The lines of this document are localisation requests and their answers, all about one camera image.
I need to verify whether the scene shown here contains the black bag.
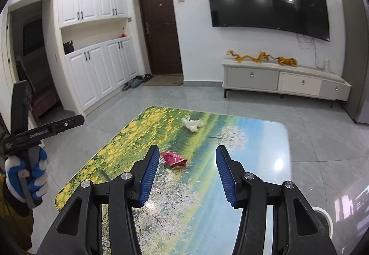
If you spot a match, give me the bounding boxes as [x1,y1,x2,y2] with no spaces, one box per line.
[62,40,75,55]

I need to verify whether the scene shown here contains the pink red snack wrapper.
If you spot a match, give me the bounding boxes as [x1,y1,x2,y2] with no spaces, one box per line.
[160,150,188,170]

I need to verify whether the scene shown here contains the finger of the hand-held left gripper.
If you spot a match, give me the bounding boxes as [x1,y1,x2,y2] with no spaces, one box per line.
[11,80,32,136]
[50,114,85,136]

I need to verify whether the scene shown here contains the white television cabinet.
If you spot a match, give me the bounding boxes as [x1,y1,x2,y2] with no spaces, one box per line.
[221,58,352,108]

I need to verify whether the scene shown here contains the white crumpled tissue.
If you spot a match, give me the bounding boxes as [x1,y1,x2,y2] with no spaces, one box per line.
[181,117,204,132]

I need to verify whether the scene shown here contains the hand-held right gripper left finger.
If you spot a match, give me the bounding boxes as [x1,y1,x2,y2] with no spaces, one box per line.
[37,145,160,255]

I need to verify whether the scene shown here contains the grey slippers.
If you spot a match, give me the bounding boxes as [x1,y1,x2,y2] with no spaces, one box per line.
[122,76,144,92]

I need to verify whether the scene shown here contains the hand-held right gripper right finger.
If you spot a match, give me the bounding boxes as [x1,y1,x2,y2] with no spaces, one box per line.
[216,145,337,255]

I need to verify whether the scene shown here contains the grey refrigerator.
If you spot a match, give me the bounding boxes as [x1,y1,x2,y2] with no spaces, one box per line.
[339,0,369,125]

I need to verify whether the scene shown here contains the yellow dragon decoration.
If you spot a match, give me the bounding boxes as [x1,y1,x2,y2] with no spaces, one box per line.
[226,50,298,67]

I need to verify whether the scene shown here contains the white round bin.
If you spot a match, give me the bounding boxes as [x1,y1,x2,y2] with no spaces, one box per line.
[312,205,335,240]

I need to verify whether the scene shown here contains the brown doormat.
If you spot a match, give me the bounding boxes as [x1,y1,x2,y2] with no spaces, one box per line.
[142,74,184,87]

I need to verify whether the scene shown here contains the person's yellow jacket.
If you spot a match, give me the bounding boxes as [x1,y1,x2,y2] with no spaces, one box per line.
[0,200,34,253]

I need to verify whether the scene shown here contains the person's left hand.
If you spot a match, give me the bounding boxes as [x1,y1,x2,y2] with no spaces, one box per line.
[4,147,49,207]

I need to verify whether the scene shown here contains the black wall television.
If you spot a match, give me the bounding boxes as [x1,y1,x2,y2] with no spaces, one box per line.
[203,0,331,42]

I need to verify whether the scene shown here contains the white shoe cabinet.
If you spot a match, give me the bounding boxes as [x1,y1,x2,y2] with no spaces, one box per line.
[57,0,141,114]

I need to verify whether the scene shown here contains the dark brown door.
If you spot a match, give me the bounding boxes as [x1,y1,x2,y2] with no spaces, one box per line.
[137,0,184,76]

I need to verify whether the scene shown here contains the white hanging cable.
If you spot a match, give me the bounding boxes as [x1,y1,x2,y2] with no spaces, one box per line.
[297,32,321,69]

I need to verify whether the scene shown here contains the dark red seat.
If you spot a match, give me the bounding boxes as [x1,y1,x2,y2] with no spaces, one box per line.
[30,85,62,117]

